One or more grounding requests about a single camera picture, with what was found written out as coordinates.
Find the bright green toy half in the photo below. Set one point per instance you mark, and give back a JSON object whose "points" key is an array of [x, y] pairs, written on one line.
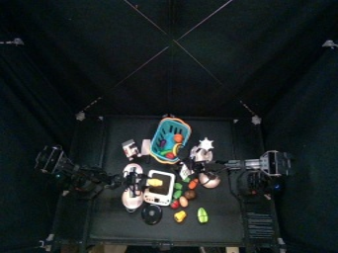
{"points": [[202, 215]]}

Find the small metal frame clip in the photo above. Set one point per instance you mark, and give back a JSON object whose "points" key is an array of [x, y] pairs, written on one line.
{"points": [[235, 121], [168, 115], [100, 118]]}

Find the orange toy fruit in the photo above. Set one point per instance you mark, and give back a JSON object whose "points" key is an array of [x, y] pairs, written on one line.
{"points": [[178, 138]]}

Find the metal frame corner bracket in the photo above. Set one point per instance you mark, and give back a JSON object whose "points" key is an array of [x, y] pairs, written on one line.
{"points": [[16, 42], [255, 119], [44, 244], [281, 245], [80, 115], [329, 43]]}

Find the wooden table support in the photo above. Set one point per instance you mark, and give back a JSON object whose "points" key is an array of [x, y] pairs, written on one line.
{"points": [[232, 249], [107, 249]]}

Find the yellow toy banana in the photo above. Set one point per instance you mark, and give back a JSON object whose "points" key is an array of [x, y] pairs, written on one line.
{"points": [[176, 150]]}

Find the purple toy eggplant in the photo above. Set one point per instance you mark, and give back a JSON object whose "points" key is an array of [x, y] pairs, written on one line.
{"points": [[162, 143]]}

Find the brown toy food piece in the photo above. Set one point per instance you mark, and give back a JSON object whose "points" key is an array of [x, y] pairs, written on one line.
{"points": [[190, 195]]}

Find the white star-shaped toy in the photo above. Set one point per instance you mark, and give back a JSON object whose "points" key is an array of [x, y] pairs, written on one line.
{"points": [[206, 144]]}

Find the pink toy bowl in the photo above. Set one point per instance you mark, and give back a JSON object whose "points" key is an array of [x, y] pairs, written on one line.
{"points": [[210, 182]]}

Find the green toy food piece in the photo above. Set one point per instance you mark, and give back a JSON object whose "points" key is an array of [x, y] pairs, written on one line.
{"points": [[187, 180], [178, 190]]}

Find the yellow toy pepper piece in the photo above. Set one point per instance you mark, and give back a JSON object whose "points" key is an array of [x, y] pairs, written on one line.
{"points": [[179, 216]]}

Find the white toy scale black screen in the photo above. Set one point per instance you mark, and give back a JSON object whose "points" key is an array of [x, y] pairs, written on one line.
{"points": [[151, 198]]}

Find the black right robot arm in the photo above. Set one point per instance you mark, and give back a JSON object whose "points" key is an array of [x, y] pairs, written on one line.
{"points": [[246, 162]]}

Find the orange toy carrot piece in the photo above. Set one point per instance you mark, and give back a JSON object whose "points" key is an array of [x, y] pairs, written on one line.
{"points": [[192, 184]]}

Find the green toy vegetable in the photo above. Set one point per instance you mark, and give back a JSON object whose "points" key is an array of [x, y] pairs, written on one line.
{"points": [[164, 152]]}

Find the teal basket with orange rim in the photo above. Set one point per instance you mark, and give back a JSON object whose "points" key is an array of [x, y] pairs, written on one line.
{"points": [[155, 148]]}

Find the yellow toy corn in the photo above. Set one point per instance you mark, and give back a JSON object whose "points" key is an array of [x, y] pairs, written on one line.
{"points": [[154, 182]]}

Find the white brown toy box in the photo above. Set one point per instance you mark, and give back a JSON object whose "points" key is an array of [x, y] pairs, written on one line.
{"points": [[130, 149]]}

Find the beige toy egg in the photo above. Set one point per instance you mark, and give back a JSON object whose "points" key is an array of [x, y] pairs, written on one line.
{"points": [[183, 201]]}

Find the red toy tomato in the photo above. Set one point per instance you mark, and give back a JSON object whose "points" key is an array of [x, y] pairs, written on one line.
{"points": [[174, 204]]}

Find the black round lid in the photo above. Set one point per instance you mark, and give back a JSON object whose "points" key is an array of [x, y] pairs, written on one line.
{"points": [[151, 214]]}

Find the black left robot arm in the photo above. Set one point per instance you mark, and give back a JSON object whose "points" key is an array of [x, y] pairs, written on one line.
{"points": [[88, 179]]}

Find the red toy fruit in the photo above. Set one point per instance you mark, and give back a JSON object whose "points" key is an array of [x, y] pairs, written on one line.
{"points": [[170, 155]]}

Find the small white round plate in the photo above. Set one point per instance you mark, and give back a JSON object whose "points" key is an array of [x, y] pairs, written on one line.
{"points": [[132, 168]]}

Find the pale pink toy dish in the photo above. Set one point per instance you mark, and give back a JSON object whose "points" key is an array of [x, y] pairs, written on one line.
{"points": [[203, 154]]}

